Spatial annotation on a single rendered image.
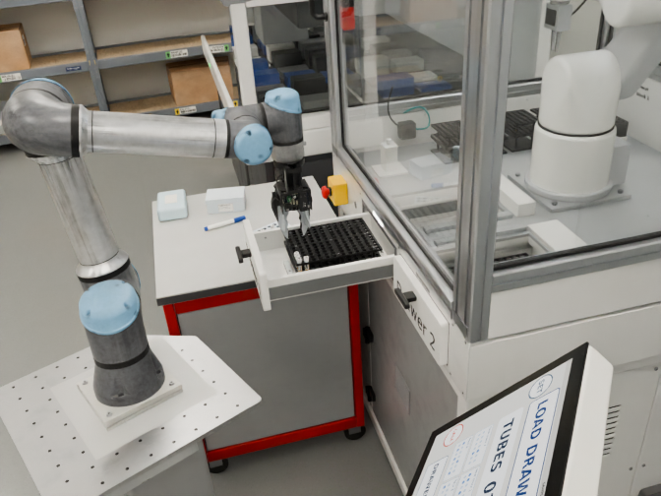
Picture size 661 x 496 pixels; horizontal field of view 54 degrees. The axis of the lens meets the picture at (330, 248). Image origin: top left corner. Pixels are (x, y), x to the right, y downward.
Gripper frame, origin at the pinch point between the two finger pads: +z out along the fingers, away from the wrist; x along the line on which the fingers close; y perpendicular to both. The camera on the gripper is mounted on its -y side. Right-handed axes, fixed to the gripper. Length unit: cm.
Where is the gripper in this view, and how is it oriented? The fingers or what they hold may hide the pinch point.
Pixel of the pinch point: (294, 230)
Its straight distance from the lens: 159.3
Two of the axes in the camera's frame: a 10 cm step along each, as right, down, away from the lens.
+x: 9.6, -1.8, 1.9
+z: 0.6, 8.5, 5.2
